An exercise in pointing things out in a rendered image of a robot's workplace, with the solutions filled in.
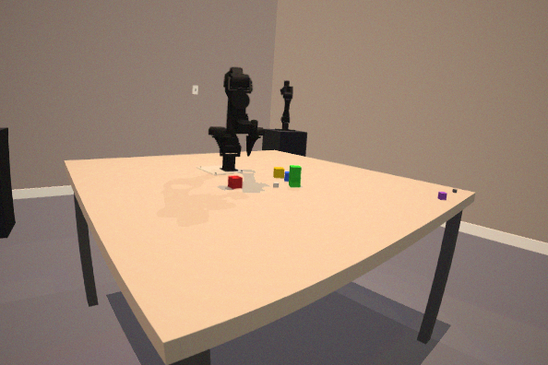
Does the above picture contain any green block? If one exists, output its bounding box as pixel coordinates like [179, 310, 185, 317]
[289, 165, 302, 178]
[289, 176, 302, 188]

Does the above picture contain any red block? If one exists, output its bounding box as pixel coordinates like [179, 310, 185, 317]
[228, 176, 243, 189]

